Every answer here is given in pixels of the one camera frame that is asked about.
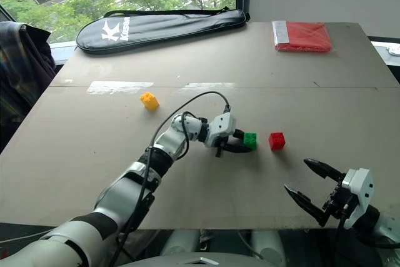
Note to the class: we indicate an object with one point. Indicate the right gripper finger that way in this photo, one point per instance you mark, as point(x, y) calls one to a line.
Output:
point(307, 206)
point(325, 170)

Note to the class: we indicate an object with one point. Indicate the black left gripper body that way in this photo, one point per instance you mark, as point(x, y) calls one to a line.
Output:
point(221, 148)

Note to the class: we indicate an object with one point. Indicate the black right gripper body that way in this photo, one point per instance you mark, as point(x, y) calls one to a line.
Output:
point(340, 201)

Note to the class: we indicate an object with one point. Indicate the green toy brick cube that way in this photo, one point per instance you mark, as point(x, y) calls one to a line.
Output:
point(250, 140)

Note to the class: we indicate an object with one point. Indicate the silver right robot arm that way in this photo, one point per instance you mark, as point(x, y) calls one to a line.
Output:
point(370, 220)

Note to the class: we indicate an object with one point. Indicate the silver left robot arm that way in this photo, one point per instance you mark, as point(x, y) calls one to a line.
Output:
point(125, 192)

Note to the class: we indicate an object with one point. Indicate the red toy brick cube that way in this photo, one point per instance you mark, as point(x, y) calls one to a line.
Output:
point(277, 141)

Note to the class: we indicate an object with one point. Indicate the grey rounded shape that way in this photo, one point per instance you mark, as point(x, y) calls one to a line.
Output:
point(181, 241)
point(268, 246)

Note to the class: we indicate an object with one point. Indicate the yellow toy brick cube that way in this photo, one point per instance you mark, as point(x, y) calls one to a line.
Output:
point(150, 101)

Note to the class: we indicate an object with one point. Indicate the red cloth in plastic pack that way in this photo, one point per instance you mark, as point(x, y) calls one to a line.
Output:
point(304, 37)

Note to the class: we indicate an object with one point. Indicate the black racket bag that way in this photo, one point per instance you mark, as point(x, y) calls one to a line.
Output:
point(162, 31)

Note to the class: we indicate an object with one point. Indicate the small white round object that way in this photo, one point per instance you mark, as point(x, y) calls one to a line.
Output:
point(394, 50)

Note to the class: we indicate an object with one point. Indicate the dark plaid jacket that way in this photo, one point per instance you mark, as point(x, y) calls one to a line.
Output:
point(22, 76)

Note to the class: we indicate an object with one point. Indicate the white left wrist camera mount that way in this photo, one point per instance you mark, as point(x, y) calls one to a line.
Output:
point(223, 124)

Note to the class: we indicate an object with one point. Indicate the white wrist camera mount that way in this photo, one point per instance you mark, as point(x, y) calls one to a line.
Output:
point(223, 124)
point(362, 185)

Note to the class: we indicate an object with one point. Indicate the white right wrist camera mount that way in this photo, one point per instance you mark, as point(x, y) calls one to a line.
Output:
point(362, 185)

